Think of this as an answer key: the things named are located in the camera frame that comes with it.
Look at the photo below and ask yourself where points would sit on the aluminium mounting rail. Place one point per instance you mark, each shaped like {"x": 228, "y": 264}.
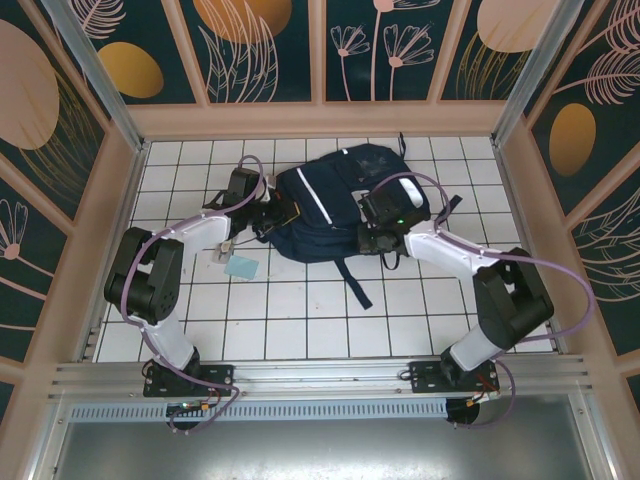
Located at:
{"x": 320, "y": 372}

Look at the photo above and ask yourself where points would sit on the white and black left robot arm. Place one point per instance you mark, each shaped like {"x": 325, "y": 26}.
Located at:
{"x": 170, "y": 342}

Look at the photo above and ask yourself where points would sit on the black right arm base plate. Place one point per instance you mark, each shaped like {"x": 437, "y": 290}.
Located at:
{"x": 425, "y": 380}

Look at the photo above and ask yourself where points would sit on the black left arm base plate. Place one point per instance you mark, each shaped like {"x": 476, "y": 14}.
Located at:
{"x": 220, "y": 375}

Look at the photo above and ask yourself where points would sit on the light blue note pad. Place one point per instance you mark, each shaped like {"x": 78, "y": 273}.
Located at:
{"x": 241, "y": 266}

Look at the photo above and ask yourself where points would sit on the navy blue backpack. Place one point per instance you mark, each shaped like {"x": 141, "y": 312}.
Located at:
{"x": 340, "y": 200}

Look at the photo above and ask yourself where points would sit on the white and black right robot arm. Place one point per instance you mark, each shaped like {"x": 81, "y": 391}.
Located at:
{"x": 440, "y": 250}

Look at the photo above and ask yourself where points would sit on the aluminium corner post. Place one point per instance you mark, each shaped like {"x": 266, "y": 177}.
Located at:
{"x": 540, "y": 70}
{"x": 100, "y": 85}

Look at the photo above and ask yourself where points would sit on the small green circuit board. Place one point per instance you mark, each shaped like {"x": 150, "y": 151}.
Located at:
{"x": 187, "y": 407}

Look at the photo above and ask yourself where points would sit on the grey metal sheet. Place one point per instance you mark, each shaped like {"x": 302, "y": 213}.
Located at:
{"x": 320, "y": 450}

